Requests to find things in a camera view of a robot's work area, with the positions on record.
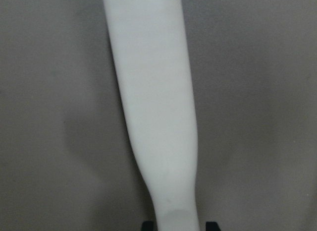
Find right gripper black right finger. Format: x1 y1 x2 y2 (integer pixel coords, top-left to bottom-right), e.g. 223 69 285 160
205 221 221 231

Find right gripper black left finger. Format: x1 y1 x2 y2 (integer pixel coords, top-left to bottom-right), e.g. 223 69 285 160
141 221 154 231

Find beige hand brush black bristles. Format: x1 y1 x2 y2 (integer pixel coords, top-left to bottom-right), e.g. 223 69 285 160
104 0 200 231

